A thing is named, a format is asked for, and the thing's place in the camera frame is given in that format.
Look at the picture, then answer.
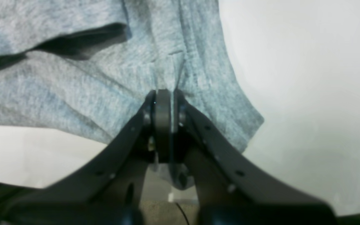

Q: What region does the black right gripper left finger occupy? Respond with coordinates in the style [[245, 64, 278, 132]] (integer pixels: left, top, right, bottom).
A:
[[2, 90, 172, 225]]

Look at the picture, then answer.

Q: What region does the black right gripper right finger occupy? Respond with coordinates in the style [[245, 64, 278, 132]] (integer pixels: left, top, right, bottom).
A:
[[172, 90, 338, 225]]

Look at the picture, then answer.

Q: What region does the grey T-shirt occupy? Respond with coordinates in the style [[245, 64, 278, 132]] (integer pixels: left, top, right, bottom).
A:
[[0, 0, 265, 191]]

